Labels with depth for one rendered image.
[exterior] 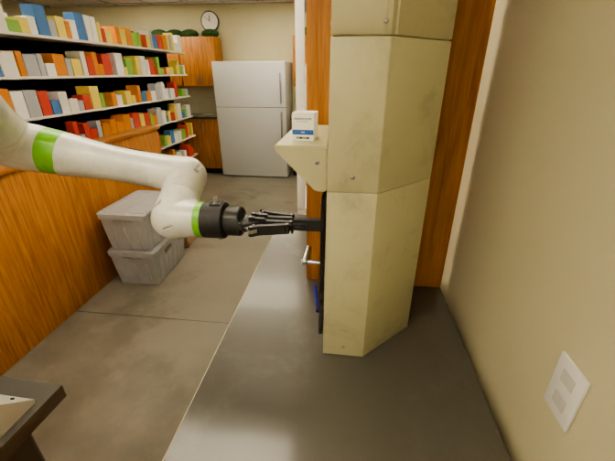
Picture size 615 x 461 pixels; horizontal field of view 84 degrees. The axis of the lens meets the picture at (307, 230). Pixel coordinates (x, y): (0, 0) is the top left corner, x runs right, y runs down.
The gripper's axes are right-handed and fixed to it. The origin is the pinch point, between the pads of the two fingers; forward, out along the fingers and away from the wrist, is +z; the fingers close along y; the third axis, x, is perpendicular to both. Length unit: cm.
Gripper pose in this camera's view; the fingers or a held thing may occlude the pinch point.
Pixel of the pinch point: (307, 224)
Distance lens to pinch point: 84.3
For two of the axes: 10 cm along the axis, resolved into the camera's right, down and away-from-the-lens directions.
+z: 9.9, 0.5, -1.1
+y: 1.2, -4.2, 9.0
